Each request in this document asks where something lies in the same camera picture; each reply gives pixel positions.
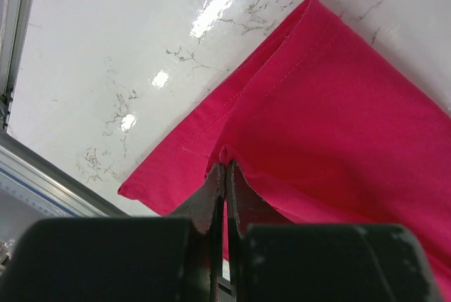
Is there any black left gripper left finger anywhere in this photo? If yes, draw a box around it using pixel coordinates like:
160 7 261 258
1 165 225 301

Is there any white slotted cable duct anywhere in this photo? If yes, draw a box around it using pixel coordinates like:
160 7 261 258
1 168 77 218

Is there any magenta t shirt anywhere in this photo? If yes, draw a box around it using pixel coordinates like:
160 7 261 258
118 0 450 301

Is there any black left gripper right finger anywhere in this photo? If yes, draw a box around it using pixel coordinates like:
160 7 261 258
225 162 444 301

